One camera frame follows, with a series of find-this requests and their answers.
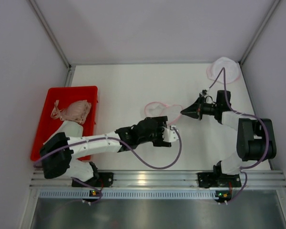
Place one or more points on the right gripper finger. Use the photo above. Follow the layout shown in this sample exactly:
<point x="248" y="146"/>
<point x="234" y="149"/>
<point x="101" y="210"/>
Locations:
<point x="192" y="109"/>
<point x="192" y="115"/>

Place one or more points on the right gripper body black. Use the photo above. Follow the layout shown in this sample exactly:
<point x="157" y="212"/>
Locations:
<point x="200" y="110"/>

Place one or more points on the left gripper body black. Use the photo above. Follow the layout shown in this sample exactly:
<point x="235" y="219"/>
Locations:
<point x="160" y="131"/>

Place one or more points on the white mesh laundry bag pink trim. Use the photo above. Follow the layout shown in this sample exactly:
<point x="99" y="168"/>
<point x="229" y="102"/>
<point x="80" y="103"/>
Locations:
<point x="157" y="109"/>

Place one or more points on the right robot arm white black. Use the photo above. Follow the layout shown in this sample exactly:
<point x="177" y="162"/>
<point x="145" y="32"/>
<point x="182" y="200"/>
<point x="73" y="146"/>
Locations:
<point x="255" y="137"/>

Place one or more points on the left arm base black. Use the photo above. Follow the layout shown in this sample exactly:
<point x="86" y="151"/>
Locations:
<point x="101" y="179"/>

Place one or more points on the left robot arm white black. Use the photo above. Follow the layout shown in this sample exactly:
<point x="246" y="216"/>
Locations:
<point x="60" y="155"/>

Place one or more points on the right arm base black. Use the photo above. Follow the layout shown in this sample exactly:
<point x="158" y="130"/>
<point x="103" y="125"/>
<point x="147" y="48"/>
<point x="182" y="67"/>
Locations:
<point x="211" y="179"/>

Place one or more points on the spare white mesh laundry bag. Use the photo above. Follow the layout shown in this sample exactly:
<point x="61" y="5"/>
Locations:
<point x="215" y="71"/>

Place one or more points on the pink lace bra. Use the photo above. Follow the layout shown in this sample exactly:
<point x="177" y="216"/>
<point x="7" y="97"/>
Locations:
<point x="75" y="112"/>

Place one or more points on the red plastic bin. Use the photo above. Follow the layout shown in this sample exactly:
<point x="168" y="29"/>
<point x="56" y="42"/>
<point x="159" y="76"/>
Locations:
<point x="66" y="96"/>

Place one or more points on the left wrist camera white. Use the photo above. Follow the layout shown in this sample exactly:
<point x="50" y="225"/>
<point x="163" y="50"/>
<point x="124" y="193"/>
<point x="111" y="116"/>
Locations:
<point x="170" y="134"/>

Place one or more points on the aluminium mounting rail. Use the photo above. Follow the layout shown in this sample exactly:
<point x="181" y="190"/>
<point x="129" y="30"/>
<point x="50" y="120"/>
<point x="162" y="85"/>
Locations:
<point x="130" y="179"/>

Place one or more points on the slotted cable duct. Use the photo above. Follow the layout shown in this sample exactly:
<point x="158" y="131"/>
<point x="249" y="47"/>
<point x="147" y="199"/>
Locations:
<point x="133" y="194"/>

